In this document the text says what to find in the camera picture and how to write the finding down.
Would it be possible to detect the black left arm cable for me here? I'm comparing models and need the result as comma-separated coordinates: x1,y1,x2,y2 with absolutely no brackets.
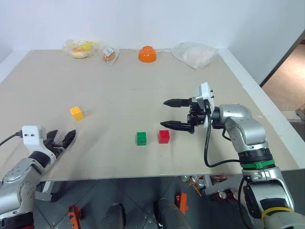
0,131,24,146

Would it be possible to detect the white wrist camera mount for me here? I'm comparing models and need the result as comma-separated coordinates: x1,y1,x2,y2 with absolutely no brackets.
193,82,215,126
21,125,57,167

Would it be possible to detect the green toy brick cube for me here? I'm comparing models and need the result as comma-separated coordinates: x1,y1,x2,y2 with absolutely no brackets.
135,131,148,146

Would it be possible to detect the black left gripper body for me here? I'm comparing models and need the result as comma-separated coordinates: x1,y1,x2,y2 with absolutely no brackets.
44,133,67,160

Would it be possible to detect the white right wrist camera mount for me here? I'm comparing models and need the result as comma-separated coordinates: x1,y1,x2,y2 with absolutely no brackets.
193,82,215,126

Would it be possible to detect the beige table cover board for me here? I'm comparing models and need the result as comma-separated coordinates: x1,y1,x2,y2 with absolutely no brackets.
0,49,301,181

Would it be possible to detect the red toy brick cube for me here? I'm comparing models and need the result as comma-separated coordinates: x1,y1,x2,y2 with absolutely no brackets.
158,130,171,145

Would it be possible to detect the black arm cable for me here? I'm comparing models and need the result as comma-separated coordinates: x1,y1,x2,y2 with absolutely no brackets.
203,104,242,168
0,131,24,146

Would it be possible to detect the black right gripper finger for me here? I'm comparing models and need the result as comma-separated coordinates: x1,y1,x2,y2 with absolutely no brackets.
160,120,193,133
163,97,192,108

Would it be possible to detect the grey metal table bracket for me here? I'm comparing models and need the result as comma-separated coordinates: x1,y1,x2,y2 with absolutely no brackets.
203,175,241,196
35,180,57,203

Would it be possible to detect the bagged small pastry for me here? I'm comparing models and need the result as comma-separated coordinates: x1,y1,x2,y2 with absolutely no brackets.
99,42,120,65

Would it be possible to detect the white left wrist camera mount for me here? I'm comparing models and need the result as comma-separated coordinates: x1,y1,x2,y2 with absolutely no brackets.
21,125,57,167

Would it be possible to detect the clear bag with white contents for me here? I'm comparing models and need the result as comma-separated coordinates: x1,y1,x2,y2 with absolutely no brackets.
172,42,219,70

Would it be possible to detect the orange and black tool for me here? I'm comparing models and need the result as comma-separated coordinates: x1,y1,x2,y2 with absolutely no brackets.
68,205,83,226

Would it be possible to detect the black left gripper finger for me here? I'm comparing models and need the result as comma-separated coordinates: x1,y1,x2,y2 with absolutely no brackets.
47,129,59,142
62,129,77,149

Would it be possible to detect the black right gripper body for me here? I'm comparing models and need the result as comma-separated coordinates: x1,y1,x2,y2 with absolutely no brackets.
187,96,207,134

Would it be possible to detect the bagged round bread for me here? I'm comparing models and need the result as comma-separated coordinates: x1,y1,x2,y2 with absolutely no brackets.
62,39,100,60

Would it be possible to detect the orange plastic bowl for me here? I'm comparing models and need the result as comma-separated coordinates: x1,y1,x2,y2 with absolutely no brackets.
138,45,158,63

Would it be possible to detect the dark rounded shape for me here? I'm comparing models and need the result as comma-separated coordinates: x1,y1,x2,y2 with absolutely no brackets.
154,198,191,229
101,203,126,229

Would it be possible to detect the orange plastic clamp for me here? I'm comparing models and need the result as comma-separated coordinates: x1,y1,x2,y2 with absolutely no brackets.
175,192,189,213

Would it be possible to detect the yellow toy brick cube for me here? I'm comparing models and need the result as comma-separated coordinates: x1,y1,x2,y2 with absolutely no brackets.
69,105,85,122

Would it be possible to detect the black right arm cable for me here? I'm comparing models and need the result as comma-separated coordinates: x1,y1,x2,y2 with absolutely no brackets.
203,104,242,168

